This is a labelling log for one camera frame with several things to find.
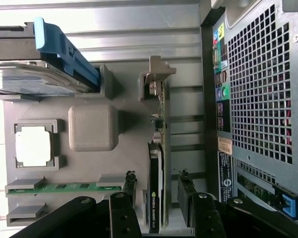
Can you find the green RAM stick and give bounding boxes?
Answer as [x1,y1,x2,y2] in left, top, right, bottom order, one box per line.
[8,182,122,195]

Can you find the blue case latch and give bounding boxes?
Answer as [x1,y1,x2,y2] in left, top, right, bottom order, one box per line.
[282,193,298,220]

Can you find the grey printed parts rack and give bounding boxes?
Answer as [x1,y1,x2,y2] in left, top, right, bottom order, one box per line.
[0,63,194,235]

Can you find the silver CPU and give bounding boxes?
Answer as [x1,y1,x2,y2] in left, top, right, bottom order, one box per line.
[14,125,53,168]

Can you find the open black PC case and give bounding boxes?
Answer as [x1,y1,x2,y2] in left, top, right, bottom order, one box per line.
[200,0,298,238]

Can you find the hard disk in blue caddy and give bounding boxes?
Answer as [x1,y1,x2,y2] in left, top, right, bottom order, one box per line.
[0,17,101,96]

